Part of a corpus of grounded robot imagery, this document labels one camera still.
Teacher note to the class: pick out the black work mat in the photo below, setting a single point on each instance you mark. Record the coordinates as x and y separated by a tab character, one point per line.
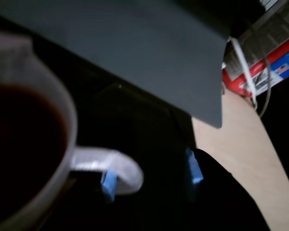
139	134

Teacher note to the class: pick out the red and blue carton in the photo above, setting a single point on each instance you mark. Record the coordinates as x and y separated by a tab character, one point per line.
274	62

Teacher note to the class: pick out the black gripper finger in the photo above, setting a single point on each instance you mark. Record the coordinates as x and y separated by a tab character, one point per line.
221	192
109	185

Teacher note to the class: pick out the translucent plastic kettle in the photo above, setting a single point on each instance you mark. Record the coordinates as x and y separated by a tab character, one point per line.
33	134

